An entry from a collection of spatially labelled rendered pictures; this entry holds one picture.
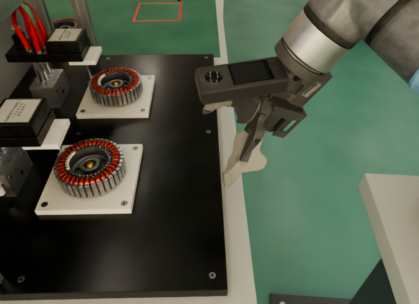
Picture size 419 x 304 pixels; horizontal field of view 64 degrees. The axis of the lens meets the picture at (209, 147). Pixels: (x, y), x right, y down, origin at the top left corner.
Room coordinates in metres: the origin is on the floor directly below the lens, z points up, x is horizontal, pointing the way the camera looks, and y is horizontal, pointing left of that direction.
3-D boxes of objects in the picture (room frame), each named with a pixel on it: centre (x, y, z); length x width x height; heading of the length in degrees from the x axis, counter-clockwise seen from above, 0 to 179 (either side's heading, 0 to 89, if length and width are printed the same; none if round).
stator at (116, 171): (0.39, 0.20, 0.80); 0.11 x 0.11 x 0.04
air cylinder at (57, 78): (0.63, 0.35, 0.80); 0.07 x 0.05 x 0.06; 1
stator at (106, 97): (0.63, 0.20, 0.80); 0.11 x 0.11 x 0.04
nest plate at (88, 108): (0.63, 0.20, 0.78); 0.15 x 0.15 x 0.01; 1
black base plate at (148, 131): (0.51, 0.22, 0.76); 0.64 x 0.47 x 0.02; 1
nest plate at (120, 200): (0.39, 0.20, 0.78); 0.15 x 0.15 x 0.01; 1
